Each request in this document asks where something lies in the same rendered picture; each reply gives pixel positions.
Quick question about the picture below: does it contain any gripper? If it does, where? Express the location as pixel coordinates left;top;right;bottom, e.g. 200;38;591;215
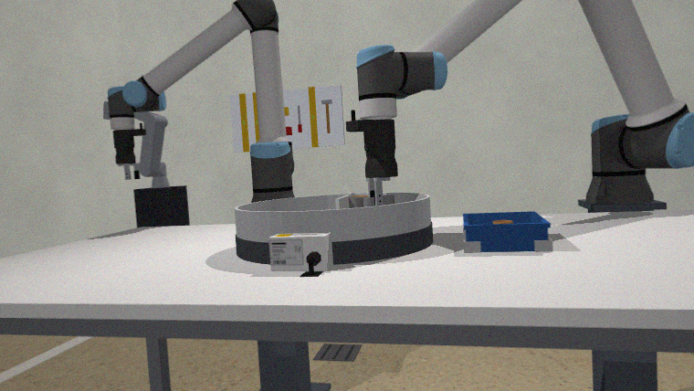
113;124;145;166
361;118;401;203

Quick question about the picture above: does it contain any grey turntable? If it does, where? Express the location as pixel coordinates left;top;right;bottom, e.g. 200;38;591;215
234;189;436;267

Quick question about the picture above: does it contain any blue crate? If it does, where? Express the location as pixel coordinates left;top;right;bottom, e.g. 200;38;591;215
463;210;552;252

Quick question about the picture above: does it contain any jointed stand on black box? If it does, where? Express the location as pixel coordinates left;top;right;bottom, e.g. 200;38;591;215
132;111;193;228

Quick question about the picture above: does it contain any white control box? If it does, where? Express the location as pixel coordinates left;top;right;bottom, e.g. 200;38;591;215
268;231;335;277

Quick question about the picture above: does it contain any dark floor grate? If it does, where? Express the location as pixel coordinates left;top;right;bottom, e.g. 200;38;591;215
313;343;363;363

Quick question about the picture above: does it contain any white wall board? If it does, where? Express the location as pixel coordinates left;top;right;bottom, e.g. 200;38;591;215
238;84;346;151

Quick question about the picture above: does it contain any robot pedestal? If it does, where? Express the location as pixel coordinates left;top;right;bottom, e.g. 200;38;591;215
258;341;312;391

